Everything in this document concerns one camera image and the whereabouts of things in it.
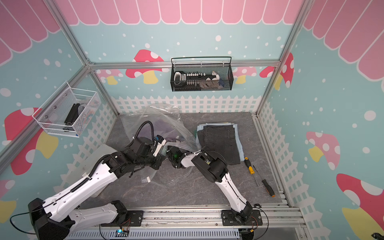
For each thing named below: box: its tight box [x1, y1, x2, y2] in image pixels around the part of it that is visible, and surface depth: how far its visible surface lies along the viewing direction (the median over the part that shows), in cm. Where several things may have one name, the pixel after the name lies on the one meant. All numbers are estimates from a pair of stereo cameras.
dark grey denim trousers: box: [197, 125, 241, 165], surface depth 91 cm
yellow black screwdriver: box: [244, 157, 260, 187], surface depth 93 cm
